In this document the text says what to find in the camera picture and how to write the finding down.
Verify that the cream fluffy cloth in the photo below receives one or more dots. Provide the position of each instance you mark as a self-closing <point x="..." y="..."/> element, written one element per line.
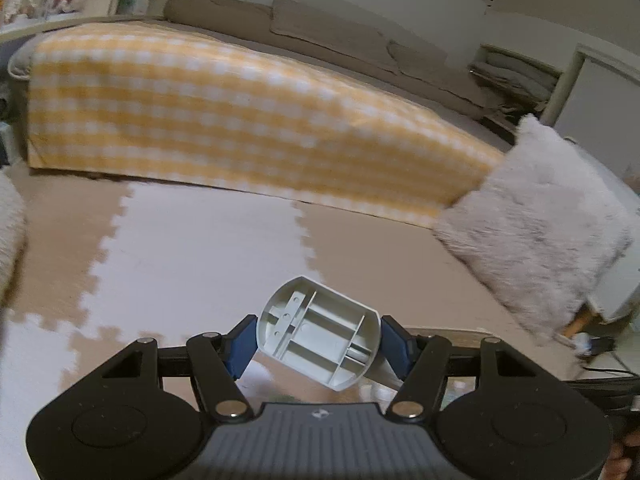
<point x="9" y="240"/>

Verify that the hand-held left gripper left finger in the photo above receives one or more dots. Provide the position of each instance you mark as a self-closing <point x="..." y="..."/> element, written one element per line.
<point x="240" y="347"/>

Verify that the beige foam mat tile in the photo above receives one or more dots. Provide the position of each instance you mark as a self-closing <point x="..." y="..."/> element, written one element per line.
<point x="380" y="270"/>
<point x="55" y="240"/>

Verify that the light blue packet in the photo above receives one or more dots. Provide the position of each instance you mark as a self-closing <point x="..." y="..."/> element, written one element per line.
<point x="134" y="4"/>

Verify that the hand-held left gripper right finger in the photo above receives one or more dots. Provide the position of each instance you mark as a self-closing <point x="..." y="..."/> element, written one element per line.
<point x="397" y="350"/>

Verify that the white foam mat tile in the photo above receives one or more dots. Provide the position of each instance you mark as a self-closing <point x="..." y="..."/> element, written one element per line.
<point x="30" y="400"/>
<point x="200" y="255"/>

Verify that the white cabinet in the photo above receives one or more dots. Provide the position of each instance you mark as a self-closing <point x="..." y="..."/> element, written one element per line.
<point x="600" y="95"/>

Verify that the brown blanket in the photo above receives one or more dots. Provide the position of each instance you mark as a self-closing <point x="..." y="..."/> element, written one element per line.
<point x="325" y="40"/>

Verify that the wooden furniture leg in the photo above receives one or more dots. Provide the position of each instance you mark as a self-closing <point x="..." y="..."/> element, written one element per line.
<point x="577" y="322"/>

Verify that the person's right hand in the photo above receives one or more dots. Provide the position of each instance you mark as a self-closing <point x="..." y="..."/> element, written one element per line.
<point x="625" y="460"/>

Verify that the yellow checked bed cover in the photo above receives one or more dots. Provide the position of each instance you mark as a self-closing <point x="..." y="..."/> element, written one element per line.
<point x="225" y="115"/>

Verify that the white fluffy cushion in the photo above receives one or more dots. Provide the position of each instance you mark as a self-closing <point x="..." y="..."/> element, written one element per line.
<point x="540" y="225"/>

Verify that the stack of folded blankets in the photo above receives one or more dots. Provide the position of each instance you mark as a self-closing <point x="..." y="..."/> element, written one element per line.
<point x="515" y="80"/>

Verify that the grey ribbed plastic housing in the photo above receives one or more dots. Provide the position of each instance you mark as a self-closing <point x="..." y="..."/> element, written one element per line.
<point x="320" y="330"/>

